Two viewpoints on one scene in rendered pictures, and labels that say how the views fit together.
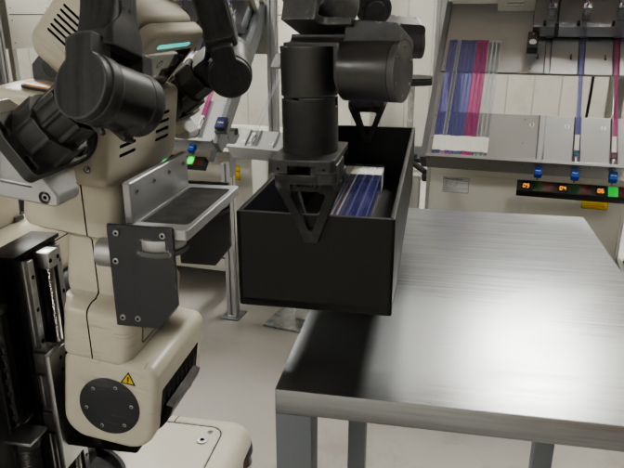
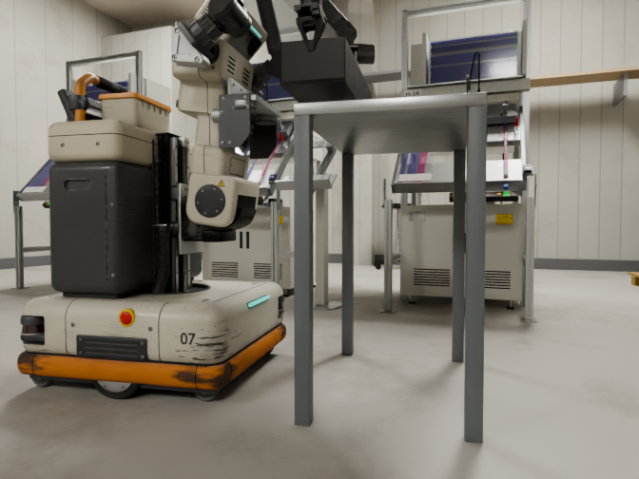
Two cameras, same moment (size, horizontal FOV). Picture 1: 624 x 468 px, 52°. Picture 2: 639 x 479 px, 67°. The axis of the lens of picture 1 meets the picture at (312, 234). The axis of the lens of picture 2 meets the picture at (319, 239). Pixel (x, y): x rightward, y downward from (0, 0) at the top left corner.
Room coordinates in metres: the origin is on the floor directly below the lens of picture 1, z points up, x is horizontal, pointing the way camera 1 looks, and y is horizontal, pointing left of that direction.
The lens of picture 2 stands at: (-0.60, -0.07, 0.50)
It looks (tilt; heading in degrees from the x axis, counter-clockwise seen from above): 2 degrees down; 2
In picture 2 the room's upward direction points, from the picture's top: straight up
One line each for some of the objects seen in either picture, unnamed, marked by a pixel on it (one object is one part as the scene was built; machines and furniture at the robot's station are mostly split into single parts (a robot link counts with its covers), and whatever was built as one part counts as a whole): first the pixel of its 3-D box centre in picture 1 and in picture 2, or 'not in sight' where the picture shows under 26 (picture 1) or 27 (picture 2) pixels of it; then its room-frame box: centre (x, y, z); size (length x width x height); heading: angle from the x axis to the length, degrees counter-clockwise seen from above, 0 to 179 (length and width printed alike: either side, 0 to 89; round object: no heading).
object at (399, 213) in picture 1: (348, 194); (334, 91); (0.92, -0.06, 0.92); 0.57 x 0.17 x 0.11; 169
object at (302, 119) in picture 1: (310, 132); (310, 5); (0.65, 0.00, 1.06); 0.10 x 0.07 x 0.07; 169
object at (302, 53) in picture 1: (315, 71); not in sight; (0.65, 0.00, 1.12); 0.07 x 0.06 x 0.07; 63
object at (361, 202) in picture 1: (348, 211); not in sight; (0.92, -0.06, 0.89); 0.51 x 0.07 x 0.03; 169
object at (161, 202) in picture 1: (170, 231); (246, 120); (0.98, 0.23, 0.84); 0.28 x 0.16 x 0.22; 169
